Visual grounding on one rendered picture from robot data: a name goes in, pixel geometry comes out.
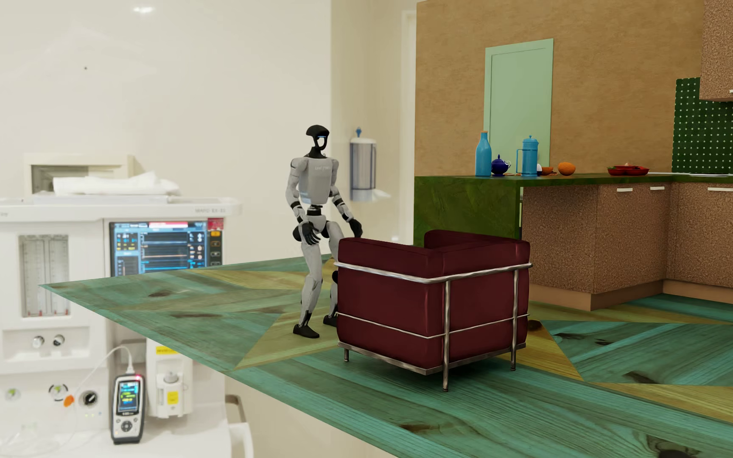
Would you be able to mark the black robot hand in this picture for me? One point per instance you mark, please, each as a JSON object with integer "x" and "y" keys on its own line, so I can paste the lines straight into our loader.
{"x": 356, "y": 228}
{"x": 309, "y": 234}

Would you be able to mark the dark red chrome-framed armchair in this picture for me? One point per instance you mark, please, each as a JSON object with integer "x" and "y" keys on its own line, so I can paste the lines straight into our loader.
{"x": 417, "y": 299}

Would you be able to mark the robot right leg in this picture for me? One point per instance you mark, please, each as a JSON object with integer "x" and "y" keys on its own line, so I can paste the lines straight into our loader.
{"x": 310, "y": 280}

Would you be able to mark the robot leg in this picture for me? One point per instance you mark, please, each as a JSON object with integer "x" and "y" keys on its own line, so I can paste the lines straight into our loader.
{"x": 331, "y": 317}
{"x": 310, "y": 280}

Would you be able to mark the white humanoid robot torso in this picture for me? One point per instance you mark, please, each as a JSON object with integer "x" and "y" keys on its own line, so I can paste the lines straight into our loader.
{"x": 317, "y": 181}

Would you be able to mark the robot left leg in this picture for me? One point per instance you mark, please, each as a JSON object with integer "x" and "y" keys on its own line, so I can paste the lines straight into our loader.
{"x": 331, "y": 317}

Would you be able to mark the black robot head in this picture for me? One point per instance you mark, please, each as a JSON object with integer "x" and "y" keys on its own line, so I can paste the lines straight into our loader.
{"x": 317, "y": 135}

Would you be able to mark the tall blue bottle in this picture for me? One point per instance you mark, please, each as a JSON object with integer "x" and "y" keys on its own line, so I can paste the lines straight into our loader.
{"x": 483, "y": 158}

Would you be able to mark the patient monitor screen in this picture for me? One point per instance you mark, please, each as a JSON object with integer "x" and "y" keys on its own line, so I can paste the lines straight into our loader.
{"x": 163, "y": 247}

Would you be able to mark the dark blue teapot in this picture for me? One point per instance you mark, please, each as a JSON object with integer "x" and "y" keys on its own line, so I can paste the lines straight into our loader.
{"x": 499, "y": 167}

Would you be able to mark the blue lidded pitcher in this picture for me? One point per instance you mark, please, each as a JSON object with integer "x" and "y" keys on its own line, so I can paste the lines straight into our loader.
{"x": 529, "y": 158}

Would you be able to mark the folded white towel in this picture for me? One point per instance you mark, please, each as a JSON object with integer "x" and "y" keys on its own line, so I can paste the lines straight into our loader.
{"x": 115, "y": 185}

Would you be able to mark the white vaporizer canister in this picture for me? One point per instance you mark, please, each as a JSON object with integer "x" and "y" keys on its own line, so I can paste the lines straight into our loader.
{"x": 169, "y": 381}

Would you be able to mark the mint green door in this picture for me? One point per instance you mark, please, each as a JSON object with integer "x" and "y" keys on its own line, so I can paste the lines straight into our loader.
{"x": 519, "y": 95}

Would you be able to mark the orange fruit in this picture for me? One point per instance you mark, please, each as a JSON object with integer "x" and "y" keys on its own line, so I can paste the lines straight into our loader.
{"x": 566, "y": 168}

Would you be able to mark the handheld white pulse monitor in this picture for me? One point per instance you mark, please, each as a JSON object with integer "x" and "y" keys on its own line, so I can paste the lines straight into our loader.
{"x": 128, "y": 407}

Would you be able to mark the white anesthesia machine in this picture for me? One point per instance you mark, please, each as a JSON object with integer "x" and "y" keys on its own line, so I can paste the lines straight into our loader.
{"x": 42, "y": 305}

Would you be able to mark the red shallow bowl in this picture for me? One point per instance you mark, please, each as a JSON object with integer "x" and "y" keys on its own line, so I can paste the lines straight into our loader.
{"x": 627, "y": 170}

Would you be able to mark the brown kitchen base cabinets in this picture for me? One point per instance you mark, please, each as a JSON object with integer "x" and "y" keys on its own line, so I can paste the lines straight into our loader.
{"x": 634, "y": 235}

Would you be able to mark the green dotted backsplash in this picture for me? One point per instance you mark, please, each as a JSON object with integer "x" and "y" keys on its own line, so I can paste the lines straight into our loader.
{"x": 716, "y": 137}

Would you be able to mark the wall paper towel dispenser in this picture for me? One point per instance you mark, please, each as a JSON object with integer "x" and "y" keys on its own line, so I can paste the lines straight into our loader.
{"x": 362, "y": 166}

